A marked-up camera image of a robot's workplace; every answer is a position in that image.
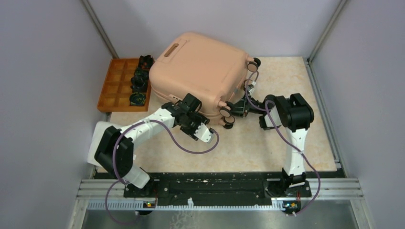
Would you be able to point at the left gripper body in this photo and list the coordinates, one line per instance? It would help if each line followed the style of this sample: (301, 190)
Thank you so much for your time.
(194, 120)

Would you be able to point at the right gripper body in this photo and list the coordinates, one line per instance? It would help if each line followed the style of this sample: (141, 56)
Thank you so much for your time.
(247, 107)

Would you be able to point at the pink suitcase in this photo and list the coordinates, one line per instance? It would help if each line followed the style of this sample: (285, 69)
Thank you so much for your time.
(212, 71)

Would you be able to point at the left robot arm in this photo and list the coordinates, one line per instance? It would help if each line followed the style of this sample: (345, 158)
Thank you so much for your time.
(113, 146)

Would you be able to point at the white cloth under left arm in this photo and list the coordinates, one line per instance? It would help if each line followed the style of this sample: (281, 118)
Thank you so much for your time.
(98, 132)

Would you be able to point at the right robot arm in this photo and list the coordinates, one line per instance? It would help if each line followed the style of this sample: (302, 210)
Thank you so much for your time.
(291, 118)

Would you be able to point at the rolled yellow green tie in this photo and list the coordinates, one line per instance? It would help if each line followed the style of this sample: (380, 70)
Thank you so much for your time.
(137, 99)

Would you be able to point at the rolled dark brown tie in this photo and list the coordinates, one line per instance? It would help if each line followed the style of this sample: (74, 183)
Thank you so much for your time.
(139, 86)

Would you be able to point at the rolled green patterned tie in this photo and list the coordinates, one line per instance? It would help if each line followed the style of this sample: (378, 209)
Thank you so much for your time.
(141, 75)

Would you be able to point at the rolled dark tie top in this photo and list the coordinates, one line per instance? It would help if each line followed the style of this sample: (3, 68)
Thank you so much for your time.
(146, 62)

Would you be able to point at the wooden compartment tray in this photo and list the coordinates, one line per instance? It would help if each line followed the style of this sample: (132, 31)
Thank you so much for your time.
(115, 93)

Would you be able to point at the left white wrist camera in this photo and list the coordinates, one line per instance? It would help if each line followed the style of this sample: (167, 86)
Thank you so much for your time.
(204, 133)

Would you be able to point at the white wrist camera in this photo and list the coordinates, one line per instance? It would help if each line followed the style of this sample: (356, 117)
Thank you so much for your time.
(204, 133)
(250, 88)

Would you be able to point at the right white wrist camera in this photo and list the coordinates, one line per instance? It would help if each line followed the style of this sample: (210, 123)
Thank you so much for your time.
(250, 88)

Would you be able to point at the aluminium rail frame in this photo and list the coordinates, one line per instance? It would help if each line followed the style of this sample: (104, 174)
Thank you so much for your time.
(102, 192)

